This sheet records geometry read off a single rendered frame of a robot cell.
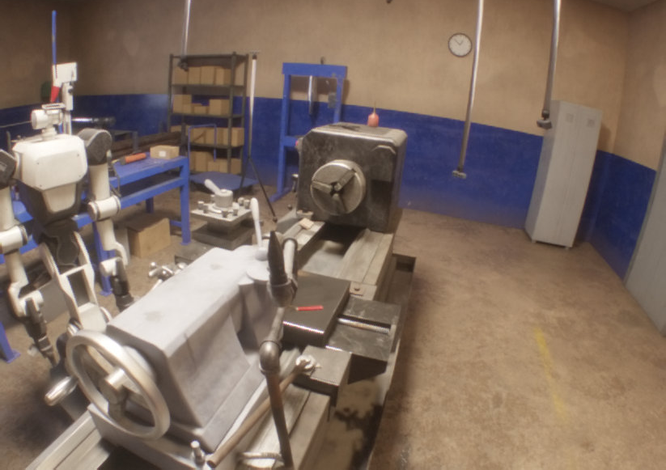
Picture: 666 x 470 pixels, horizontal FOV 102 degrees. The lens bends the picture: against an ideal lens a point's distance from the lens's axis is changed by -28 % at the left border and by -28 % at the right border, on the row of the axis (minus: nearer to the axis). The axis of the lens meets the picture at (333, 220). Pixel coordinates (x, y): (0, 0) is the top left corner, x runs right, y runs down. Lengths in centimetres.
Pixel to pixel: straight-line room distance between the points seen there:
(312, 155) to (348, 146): 20
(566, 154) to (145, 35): 683
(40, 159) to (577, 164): 498
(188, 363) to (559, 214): 477
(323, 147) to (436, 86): 337
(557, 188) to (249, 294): 448
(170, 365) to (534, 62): 517
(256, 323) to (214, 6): 584
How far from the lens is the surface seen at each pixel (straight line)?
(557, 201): 500
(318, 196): 178
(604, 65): 569
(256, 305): 82
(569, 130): 490
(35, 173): 140
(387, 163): 183
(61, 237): 154
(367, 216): 196
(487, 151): 522
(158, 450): 77
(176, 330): 66
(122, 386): 65
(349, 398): 158
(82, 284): 163
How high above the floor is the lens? 155
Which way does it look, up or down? 20 degrees down
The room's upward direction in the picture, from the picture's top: 5 degrees clockwise
